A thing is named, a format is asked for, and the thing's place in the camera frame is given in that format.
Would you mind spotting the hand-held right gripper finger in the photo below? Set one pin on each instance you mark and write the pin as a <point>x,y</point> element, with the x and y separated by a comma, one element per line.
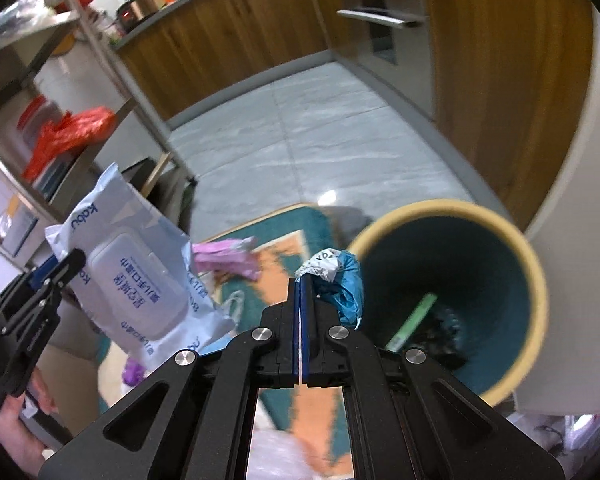
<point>305,340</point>
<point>294,340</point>

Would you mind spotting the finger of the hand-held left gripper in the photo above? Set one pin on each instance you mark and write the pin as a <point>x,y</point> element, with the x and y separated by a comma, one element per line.
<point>67,267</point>
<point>42,271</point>

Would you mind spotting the white wet wipes packet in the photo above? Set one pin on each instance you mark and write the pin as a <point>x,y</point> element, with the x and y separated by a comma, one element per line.
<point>130,270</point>

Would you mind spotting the blue wrapper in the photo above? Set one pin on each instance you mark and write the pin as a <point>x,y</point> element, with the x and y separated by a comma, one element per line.
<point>342,285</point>

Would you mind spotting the blue bin with yellow rim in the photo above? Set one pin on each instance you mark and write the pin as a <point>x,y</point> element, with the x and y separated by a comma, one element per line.
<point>480,280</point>

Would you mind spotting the person's left hand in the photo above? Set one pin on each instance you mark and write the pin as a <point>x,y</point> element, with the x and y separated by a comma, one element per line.
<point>27,430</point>

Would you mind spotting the teal and orange patterned mat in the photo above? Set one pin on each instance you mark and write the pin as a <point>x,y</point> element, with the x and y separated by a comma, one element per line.
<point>275,280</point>

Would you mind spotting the pink wrapper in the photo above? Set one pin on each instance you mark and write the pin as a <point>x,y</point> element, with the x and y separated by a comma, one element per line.
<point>227,260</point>

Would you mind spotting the green paper strip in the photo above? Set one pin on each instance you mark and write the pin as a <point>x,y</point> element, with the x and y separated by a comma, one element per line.
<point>410,322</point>

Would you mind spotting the purple crumpled wrapper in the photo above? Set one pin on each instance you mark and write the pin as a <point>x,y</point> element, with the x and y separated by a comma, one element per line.
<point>134,372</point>

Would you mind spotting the dark frying pans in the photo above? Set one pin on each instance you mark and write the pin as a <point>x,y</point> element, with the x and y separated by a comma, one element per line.
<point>165,185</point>

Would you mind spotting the dark crumpled wrapper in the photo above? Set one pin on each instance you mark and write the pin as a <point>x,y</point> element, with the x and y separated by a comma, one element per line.
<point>442,335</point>

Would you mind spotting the metal shelf rack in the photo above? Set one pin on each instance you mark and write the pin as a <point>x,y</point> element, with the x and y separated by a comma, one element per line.
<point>10,60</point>

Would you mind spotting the rice cooker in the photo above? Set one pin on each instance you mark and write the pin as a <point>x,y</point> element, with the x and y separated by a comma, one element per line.
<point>136,10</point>

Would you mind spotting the white appliance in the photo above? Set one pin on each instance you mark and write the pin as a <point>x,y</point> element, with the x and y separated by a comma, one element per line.
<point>580,210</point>

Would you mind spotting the tall wooden cabinet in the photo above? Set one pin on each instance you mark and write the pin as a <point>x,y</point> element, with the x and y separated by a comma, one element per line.
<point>510,75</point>

